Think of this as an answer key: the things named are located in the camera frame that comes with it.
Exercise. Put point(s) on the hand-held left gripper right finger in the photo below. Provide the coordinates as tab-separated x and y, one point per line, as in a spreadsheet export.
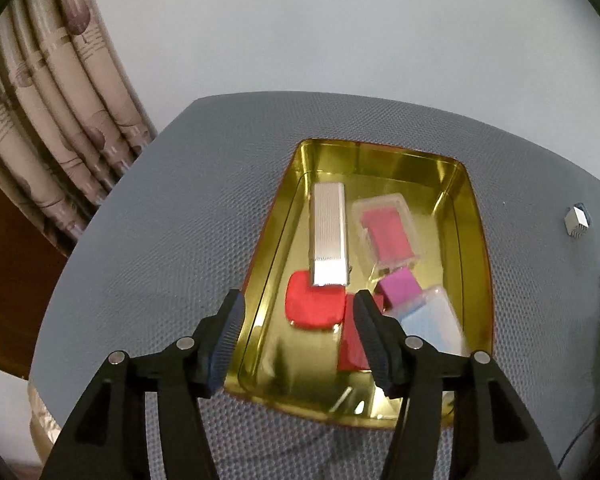
372	340

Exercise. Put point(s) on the blue piece in clear box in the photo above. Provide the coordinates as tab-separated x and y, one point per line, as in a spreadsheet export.
427	327

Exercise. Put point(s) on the red rectangular block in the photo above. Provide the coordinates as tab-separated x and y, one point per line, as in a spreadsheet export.
352	345

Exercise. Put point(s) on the clear case with red insert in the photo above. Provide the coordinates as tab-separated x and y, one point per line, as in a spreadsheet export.
387	232

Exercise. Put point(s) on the clear plastic box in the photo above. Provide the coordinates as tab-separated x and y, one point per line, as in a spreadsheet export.
440	305

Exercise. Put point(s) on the small silver dotted cube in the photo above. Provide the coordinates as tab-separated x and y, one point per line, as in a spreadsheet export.
577	220

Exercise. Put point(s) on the pink rectangular block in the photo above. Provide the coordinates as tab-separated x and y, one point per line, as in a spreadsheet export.
400	287

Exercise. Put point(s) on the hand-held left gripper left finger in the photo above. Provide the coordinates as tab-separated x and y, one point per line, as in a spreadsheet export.
227	332

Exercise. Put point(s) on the red tin with gold interior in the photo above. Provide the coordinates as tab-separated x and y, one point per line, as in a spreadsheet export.
380	160

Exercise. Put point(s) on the red rounded case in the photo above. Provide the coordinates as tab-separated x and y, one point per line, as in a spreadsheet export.
312	305

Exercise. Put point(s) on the brown wooden furniture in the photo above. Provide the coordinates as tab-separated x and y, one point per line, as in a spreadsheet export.
10	285

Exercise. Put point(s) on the silver ribbed box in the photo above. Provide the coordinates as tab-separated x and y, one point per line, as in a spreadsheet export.
327	235

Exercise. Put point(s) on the beige patterned curtain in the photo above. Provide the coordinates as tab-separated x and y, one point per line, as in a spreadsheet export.
55	85

